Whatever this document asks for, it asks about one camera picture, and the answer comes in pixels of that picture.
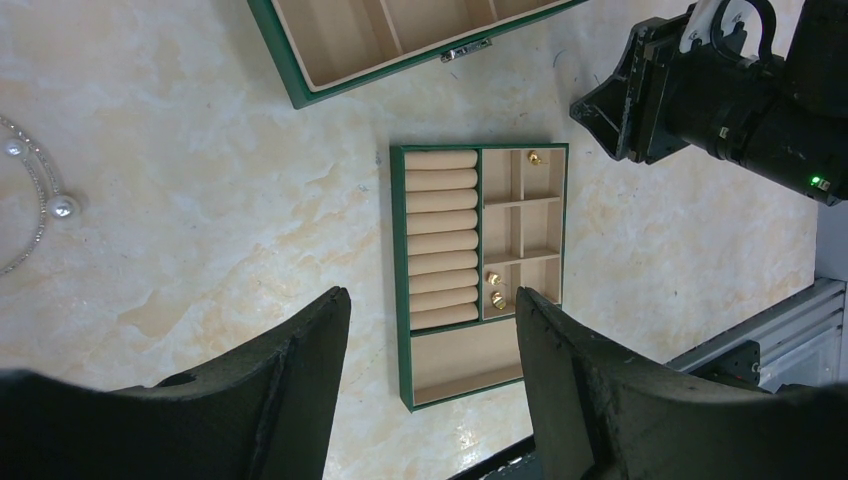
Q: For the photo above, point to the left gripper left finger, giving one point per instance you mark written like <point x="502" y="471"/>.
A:
<point x="263" y="410"/>

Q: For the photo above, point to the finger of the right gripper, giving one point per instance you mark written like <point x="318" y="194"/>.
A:
<point x="610" y="111"/>

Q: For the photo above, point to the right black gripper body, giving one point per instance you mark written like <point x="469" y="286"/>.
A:
<point x="783" y="118"/>

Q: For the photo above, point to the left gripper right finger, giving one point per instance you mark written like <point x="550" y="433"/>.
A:
<point x="602" y="411"/>

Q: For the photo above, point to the green jewelry tray insert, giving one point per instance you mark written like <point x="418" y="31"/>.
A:
<point x="458" y="212"/>

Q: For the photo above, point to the green jewelry box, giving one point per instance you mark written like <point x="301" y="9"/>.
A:
<point x="322" y="48"/>

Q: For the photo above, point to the aluminium frame rail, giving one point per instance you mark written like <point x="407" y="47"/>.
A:
<point x="803" y="339"/>

